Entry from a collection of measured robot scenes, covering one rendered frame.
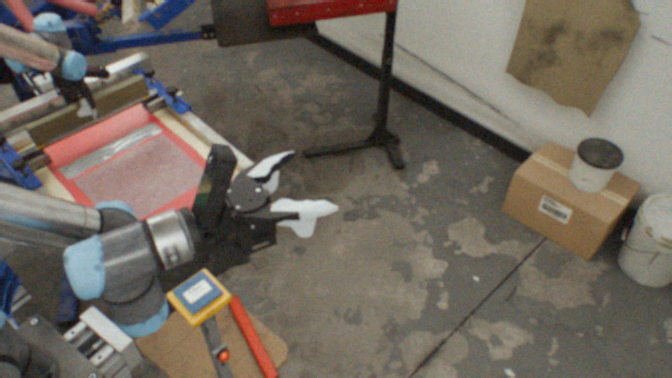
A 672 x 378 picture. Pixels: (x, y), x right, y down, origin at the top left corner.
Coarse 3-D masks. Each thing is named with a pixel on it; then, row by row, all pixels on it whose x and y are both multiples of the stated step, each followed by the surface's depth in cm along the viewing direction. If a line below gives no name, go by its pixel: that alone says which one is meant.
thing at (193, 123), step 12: (168, 108) 202; (180, 120) 199; (192, 120) 195; (24, 132) 190; (204, 132) 190; (12, 144) 187; (24, 144) 190; (228, 144) 186; (240, 156) 182; (240, 168) 180; (48, 192) 171; (264, 192) 175
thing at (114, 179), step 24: (72, 144) 191; (96, 144) 191; (48, 168) 183; (96, 168) 183; (120, 168) 183; (72, 192) 175; (96, 192) 175; (120, 192) 175; (144, 192) 175; (144, 216) 168
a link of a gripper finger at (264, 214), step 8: (264, 208) 74; (248, 216) 73; (256, 216) 73; (264, 216) 73; (272, 216) 72; (280, 216) 72; (288, 216) 73; (296, 216) 73; (264, 224) 73; (272, 224) 73
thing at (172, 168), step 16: (128, 112) 203; (144, 112) 203; (96, 128) 197; (112, 128) 197; (128, 128) 197; (144, 144) 191; (160, 144) 191; (176, 144) 191; (128, 160) 186; (144, 160) 186; (160, 160) 186; (176, 160) 186; (192, 160) 186; (144, 176) 180; (160, 176) 180; (176, 176) 180; (192, 176) 180; (160, 192) 175; (176, 192) 175; (192, 192) 175; (176, 208) 171
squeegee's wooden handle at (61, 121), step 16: (128, 80) 186; (144, 80) 188; (96, 96) 180; (112, 96) 182; (128, 96) 187; (144, 96) 192; (64, 112) 174; (32, 128) 169; (48, 128) 172; (64, 128) 176
